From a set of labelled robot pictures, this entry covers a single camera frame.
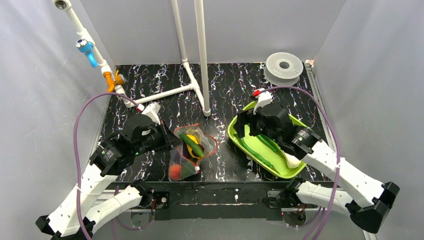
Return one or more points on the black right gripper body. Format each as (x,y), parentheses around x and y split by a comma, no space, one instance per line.
(245,118)

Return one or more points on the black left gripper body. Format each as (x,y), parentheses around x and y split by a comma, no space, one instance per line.
(168,135)

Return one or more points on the yellow toy corn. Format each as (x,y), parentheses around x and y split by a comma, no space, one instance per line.
(193,146)

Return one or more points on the green toy cucumber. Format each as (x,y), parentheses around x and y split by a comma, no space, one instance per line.
(183,137)

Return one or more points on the clear zip bag orange zipper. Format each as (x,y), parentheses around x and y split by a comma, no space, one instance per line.
(181,154)

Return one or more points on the red toy strawberry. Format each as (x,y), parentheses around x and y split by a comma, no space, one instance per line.
(174,172)

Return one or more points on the green toy avocado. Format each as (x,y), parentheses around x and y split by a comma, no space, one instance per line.
(188,168)

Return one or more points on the green toy pepper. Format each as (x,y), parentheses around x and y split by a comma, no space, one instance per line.
(257,155)

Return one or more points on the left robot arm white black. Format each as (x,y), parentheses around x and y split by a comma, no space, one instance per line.
(78,217)

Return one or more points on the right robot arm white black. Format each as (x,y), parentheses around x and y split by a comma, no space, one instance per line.
(365,200)

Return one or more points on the lime green tray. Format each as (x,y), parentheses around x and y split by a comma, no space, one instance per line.
(255,144)

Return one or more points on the toy bok choy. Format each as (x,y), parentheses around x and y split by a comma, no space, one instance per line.
(291,161)

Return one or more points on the white filament spool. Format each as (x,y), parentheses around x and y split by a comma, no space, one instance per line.
(283,69)

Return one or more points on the orange valve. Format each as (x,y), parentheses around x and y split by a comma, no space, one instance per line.
(113,81)

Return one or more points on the blue valve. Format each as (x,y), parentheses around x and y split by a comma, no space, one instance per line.
(86,47)

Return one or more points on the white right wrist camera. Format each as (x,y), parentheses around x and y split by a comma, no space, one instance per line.
(262,99)

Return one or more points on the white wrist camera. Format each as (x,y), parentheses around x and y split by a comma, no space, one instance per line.
(152,111)
(262,99)

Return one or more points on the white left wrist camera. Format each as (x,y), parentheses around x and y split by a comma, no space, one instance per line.
(152,111)

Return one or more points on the aluminium rail frame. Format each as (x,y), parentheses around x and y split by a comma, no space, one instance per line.
(230,184)

